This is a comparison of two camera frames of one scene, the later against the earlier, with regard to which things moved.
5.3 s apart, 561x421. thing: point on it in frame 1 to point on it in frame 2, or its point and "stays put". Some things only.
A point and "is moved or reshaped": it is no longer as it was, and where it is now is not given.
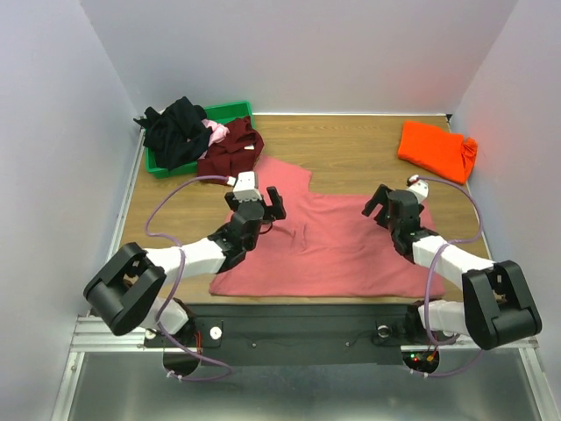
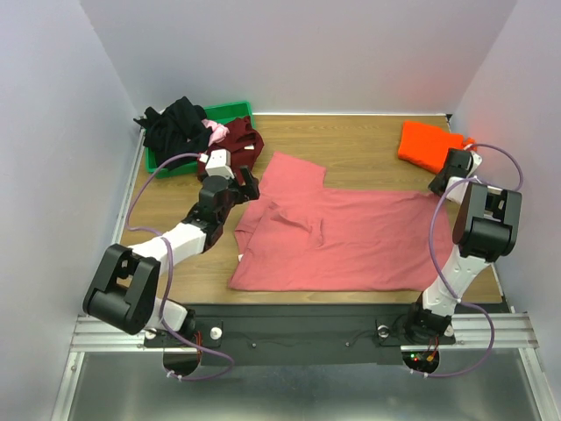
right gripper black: x=387 y=206 to x=450 y=171
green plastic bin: x=219 y=114 stays put
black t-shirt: x=175 y=133 stays put
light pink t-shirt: x=218 y=132 stays put
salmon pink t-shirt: x=327 y=246 is moved or reshaped
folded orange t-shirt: x=431 y=148 stays put
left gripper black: x=274 y=211 to x=244 y=193
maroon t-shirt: x=238 y=151 stays put
